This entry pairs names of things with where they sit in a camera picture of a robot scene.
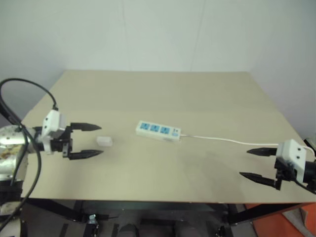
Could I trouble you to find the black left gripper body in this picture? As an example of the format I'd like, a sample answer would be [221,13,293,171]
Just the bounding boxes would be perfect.
[50,126,74,159]

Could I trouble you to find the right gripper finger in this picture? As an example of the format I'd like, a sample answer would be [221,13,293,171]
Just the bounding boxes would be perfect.
[238,171,276,190]
[246,147,279,158]

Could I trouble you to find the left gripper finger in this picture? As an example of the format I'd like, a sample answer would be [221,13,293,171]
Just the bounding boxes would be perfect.
[70,121,103,133]
[68,149,104,161]

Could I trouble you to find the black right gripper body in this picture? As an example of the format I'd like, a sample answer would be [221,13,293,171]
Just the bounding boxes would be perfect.
[273,157,301,191]

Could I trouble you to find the small white plug adapter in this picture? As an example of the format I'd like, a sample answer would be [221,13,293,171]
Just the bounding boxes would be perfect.
[96,136,114,148]

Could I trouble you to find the white power strip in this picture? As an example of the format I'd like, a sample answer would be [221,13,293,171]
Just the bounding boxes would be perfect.
[135,120,182,143]

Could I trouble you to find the orange floor object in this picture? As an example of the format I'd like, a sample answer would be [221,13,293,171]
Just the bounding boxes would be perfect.
[243,201,316,237]

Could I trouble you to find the dark rounded shape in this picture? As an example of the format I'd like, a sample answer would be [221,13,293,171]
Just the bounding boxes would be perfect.
[118,223,142,237]

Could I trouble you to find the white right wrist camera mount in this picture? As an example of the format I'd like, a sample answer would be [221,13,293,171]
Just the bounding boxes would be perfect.
[276,139,309,185]

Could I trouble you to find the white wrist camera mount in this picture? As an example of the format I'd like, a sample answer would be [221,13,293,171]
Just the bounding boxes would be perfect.
[276,139,309,185]
[40,109,68,156]

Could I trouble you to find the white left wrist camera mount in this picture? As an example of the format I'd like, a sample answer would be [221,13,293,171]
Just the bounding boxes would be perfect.
[40,109,68,156]

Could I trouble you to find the white power cord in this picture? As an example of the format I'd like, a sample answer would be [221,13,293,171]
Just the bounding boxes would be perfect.
[180,134,316,158]

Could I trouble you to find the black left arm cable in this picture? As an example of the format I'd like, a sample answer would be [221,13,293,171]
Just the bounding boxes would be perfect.
[0,78,59,232]

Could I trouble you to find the black metal table frame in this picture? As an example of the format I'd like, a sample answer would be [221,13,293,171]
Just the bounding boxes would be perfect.
[21,197,316,237]

